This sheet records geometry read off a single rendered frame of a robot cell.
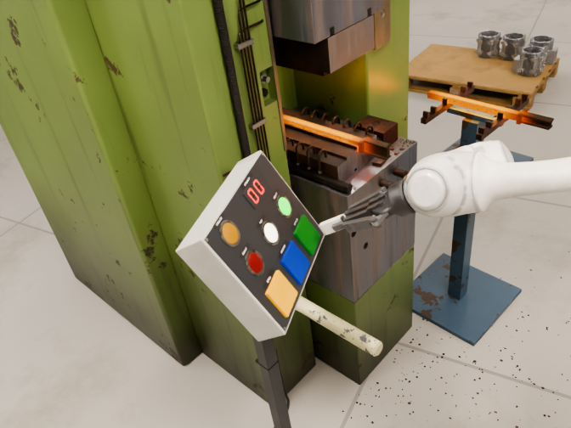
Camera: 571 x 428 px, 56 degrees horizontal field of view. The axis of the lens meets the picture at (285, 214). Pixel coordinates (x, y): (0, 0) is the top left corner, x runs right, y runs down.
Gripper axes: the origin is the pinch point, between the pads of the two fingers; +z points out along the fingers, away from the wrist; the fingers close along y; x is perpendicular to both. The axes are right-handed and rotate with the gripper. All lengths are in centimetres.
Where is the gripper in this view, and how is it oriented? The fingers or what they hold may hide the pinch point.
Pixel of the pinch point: (334, 224)
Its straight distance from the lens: 125.4
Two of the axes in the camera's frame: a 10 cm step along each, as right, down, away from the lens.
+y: 3.0, -6.0, 7.4
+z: -7.6, 3.2, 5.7
